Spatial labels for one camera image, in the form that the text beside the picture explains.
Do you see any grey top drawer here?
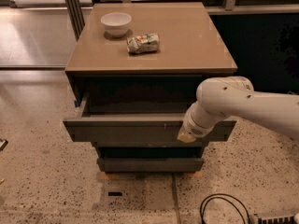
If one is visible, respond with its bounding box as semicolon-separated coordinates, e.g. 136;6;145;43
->
63;95;236;147

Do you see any grey drawer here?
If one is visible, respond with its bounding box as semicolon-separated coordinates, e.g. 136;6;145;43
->
97;158;204;173
63;95;236;147

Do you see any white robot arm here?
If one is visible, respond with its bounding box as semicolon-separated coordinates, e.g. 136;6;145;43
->
178;77;299;143

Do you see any brown drawer cabinet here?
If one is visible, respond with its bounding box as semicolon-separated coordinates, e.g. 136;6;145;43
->
65;3;237;159

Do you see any grey lower drawer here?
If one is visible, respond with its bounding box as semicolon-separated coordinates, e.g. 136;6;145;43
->
97;158;204;173

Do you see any crushed drink can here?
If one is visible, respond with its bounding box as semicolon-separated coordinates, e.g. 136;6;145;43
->
127;33;160;54

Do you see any grey power strip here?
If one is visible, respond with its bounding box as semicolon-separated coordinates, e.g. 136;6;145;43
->
249;215;297;224

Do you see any white ceramic bowl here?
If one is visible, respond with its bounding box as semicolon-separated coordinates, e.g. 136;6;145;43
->
100;12;132;37

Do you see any small dark floor object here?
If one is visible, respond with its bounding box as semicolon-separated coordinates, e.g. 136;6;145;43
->
0;139;8;151

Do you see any black floor cable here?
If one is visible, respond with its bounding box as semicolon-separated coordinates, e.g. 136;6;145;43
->
199;193;251;224

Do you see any metal window frame post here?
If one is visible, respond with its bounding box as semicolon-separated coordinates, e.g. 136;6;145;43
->
65;0;85;39

